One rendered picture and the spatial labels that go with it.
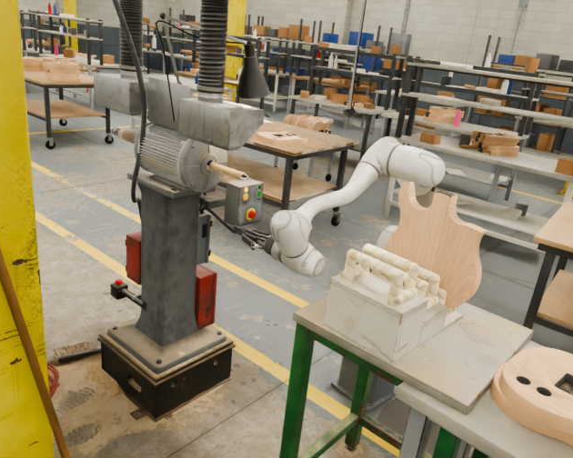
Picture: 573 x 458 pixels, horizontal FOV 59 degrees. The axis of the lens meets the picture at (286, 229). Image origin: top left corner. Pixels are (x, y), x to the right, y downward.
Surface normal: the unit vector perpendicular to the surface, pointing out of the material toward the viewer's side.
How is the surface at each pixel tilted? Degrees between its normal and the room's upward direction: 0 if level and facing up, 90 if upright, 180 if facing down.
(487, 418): 0
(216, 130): 90
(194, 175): 94
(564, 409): 0
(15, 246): 90
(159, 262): 90
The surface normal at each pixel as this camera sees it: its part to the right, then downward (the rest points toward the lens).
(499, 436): 0.11, -0.93
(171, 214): 0.75, 0.31
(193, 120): -0.66, 0.21
